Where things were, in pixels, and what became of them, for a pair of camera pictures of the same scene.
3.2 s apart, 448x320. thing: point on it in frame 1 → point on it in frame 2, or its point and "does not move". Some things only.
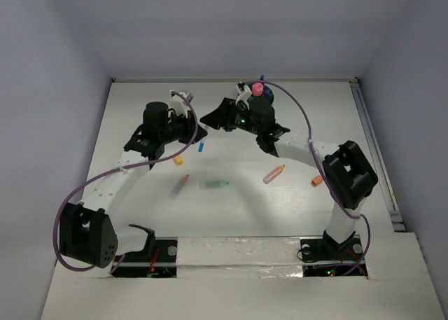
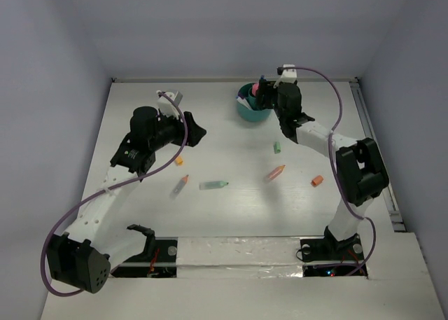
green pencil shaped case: (213, 184) does not move
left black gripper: (190, 125) does not move
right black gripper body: (237, 117) → (268, 87)
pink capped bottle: (257, 89) does not move
